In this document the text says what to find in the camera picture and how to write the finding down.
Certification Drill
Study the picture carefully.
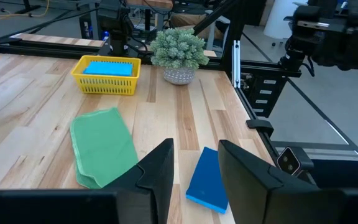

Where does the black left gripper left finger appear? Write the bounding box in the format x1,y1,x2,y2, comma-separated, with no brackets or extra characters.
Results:
103,138,175,224

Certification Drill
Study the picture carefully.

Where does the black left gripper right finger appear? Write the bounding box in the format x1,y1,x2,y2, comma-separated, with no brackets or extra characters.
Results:
218,139,348,224

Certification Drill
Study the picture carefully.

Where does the dark blue scrub sponge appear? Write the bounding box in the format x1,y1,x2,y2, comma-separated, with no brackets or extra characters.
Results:
185,146,229,215

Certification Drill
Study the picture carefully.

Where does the green cloth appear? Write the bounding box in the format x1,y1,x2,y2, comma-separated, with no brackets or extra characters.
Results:
69,107,139,190

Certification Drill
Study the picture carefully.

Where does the light blue rectangular sponge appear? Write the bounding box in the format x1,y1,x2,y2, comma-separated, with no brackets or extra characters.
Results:
83,60,134,77

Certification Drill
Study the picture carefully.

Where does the black edge clamp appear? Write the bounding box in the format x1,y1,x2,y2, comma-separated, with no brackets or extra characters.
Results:
246,118,275,138

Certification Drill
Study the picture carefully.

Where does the yellow mesh plastic basket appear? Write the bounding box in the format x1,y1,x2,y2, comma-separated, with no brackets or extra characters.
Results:
70,55,142,96

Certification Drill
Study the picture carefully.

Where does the artificial green plant in pot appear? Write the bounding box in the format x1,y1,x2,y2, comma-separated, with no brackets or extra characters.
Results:
149,27,210,86

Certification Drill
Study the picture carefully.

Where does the wooden workbench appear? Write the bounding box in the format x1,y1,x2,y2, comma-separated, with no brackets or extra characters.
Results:
126,0,174,10

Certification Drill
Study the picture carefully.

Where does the table-level camera silver face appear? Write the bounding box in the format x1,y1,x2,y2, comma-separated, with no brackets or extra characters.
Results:
276,146,315,177

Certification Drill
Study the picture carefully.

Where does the silver bracket strip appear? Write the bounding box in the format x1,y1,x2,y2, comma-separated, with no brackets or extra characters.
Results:
232,40,242,89

